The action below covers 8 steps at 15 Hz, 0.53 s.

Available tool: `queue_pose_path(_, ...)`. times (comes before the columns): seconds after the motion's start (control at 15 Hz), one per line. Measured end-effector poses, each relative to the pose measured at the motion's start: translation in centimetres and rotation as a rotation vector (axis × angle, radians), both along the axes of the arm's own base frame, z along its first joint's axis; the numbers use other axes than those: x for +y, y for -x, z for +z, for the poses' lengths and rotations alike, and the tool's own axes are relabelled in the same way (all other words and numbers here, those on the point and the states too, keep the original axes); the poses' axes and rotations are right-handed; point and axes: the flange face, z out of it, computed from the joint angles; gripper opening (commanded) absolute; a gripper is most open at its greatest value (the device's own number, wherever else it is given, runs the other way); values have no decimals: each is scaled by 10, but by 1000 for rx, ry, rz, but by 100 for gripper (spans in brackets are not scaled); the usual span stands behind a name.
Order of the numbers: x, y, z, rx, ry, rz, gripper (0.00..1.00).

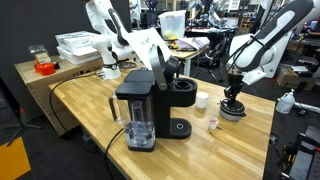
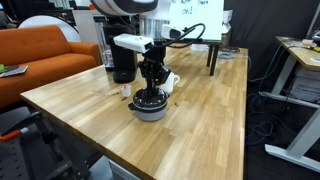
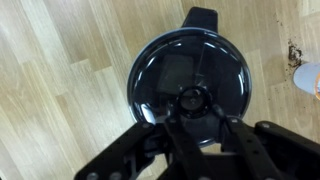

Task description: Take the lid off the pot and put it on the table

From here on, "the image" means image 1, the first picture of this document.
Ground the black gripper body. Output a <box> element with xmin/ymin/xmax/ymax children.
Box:
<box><xmin>223</xmin><ymin>72</ymin><xmax>244</xmax><ymax>96</ymax></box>

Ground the black pot lid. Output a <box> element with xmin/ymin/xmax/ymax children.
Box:
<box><xmin>219</xmin><ymin>98</ymin><xmax>246</xmax><ymax>114</ymax></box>

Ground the white ceramic mug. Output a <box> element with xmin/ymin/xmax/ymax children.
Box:
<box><xmin>195</xmin><ymin>91</ymin><xmax>210</xmax><ymax>110</ymax></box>

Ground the small white coffee pod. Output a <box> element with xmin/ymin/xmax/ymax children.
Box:
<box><xmin>208</xmin><ymin>117</ymin><xmax>220</xmax><ymax>130</ymax></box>

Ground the black office chair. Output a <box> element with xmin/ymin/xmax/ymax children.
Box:
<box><xmin>199</xmin><ymin>35</ymin><xmax>232</xmax><ymax>84</ymax></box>

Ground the white plastic bottle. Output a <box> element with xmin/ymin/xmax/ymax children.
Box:
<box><xmin>275</xmin><ymin>88</ymin><xmax>297</xmax><ymax>115</ymax></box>

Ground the small wooden table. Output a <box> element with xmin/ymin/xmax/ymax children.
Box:
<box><xmin>169</xmin><ymin>44</ymin><xmax>211</xmax><ymax>78</ymax></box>

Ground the lavender cloth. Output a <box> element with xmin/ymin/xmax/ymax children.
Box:
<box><xmin>176</xmin><ymin>36</ymin><xmax>211</xmax><ymax>51</ymax></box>

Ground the brown cardboard box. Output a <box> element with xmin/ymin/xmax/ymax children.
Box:
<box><xmin>276</xmin><ymin>66</ymin><xmax>318</xmax><ymax>92</ymax></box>

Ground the black coffee machine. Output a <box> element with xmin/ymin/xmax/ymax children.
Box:
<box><xmin>108</xmin><ymin>44</ymin><xmax>199</xmax><ymax>153</ymax></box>

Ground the clear plastic storage bin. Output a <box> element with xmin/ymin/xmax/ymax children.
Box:
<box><xmin>158</xmin><ymin>9</ymin><xmax>187</xmax><ymax>41</ymax></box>

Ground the black metal equipment cart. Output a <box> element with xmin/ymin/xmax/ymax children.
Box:
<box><xmin>276</xmin><ymin>126</ymin><xmax>320</xmax><ymax>180</ymax></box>

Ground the white whiteboard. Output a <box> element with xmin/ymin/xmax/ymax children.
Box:
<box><xmin>123</xmin><ymin>27</ymin><xmax>168</xmax><ymax>72</ymax></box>

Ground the red plastic object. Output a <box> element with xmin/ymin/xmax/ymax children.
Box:
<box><xmin>33</xmin><ymin>61</ymin><xmax>57</xmax><ymax>76</ymax></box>

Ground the black tripod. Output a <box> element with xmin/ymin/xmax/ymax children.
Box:
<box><xmin>4</xmin><ymin>106</ymin><xmax>43</xmax><ymax>148</ymax></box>

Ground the black curtain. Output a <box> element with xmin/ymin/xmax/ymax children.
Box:
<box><xmin>0</xmin><ymin>0</ymin><xmax>132</xmax><ymax>116</ymax></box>

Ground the orange floor mat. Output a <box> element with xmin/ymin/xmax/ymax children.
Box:
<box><xmin>0</xmin><ymin>136</ymin><xmax>32</xmax><ymax>180</ymax></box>

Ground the grey pot with black handles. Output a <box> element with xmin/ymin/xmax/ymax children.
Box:
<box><xmin>218</xmin><ymin>105</ymin><xmax>248</xmax><ymax>122</ymax></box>

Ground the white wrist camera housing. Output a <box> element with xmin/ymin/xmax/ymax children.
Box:
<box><xmin>242</xmin><ymin>68</ymin><xmax>268</xmax><ymax>86</ymax></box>

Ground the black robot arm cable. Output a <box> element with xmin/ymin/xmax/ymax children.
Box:
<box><xmin>227</xmin><ymin>34</ymin><xmax>264</xmax><ymax>76</ymax></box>

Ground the black coffee machine power cable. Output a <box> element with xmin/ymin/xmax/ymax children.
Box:
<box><xmin>103</xmin><ymin>127</ymin><xmax>126</xmax><ymax>180</ymax></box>

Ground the long black cable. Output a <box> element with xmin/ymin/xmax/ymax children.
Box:
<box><xmin>48</xmin><ymin>70</ymin><xmax>101</xmax><ymax>154</ymax></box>

